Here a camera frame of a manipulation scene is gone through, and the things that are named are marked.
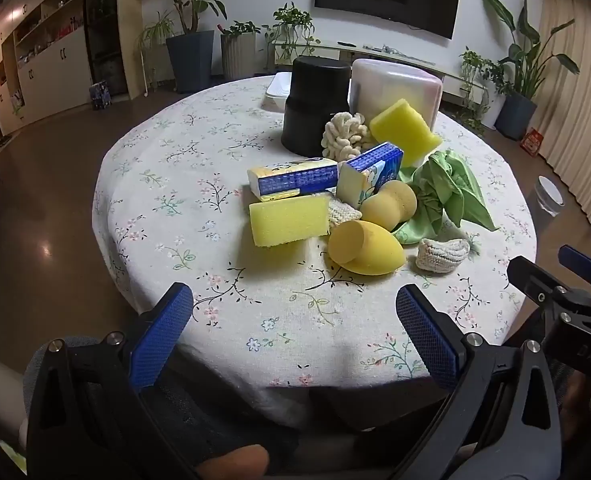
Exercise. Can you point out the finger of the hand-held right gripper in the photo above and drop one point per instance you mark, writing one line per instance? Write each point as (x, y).
(580, 260)
(528, 272)

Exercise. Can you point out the yellow egg-shaped makeup sponge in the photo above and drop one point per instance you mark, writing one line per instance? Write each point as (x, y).
(370, 255)

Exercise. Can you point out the white trash bin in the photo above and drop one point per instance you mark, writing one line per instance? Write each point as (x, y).
(548, 197)

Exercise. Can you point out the plant in white ribbed pot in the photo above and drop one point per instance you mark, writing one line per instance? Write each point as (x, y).
(238, 57)

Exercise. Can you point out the large-leaved plant in dark pot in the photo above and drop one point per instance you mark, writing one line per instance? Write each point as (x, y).
(518, 110)

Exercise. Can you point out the trailing vine plant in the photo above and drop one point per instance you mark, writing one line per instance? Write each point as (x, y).
(290, 25)

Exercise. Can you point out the green cloth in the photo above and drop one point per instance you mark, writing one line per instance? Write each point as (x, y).
(450, 185)

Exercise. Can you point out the beige curtain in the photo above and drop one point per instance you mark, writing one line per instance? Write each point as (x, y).
(580, 110)

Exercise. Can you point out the yellow rectangular sponge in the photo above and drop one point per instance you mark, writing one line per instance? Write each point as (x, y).
(288, 220)
(403, 127)

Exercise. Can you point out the blue and yellow tissue packet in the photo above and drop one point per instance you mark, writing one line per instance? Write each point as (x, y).
(295, 177)
(370, 170)

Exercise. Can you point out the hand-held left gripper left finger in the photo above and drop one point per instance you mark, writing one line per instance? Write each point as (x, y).
(163, 330)

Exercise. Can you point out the thin-leaved plant on stand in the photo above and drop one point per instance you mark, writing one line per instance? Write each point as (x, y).
(153, 35)

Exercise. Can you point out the white translucent plastic container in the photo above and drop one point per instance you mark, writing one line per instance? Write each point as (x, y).
(395, 85)

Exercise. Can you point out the white coral-shaped scrubber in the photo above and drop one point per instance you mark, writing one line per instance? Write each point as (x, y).
(340, 135)

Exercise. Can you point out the yellow gourd-shaped makeup sponge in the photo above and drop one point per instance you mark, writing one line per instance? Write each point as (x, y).
(390, 205)

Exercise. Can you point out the person's leg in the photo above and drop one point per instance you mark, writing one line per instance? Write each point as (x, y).
(238, 462)

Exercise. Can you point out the person's grey shorts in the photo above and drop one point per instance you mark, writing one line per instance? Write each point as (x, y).
(215, 420)

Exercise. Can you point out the white wall cabinet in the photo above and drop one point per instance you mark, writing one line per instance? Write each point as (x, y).
(55, 65)

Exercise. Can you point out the floral tablecloth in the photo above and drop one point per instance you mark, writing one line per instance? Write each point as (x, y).
(200, 170)

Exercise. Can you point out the tall plant in blue pot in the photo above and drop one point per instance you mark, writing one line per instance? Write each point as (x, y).
(190, 60)

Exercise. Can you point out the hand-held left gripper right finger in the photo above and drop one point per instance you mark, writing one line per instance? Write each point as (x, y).
(425, 335)

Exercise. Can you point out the white ribbed plastic tray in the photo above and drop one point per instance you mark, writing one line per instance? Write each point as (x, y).
(278, 92)

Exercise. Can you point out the red gift box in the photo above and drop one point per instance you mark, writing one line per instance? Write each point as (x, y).
(531, 141)

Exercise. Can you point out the small plant in white pot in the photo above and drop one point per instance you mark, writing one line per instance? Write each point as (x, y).
(480, 70)

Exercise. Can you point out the black cylindrical container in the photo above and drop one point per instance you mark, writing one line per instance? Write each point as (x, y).
(310, 105)

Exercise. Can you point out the white knitted cloth roll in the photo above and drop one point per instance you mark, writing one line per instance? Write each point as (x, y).
(443, 255)

